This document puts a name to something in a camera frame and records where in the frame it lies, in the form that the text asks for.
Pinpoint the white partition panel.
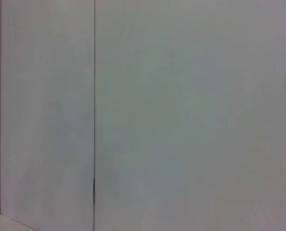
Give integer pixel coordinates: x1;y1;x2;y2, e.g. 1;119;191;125
0;0;95;231
94;0;286;231

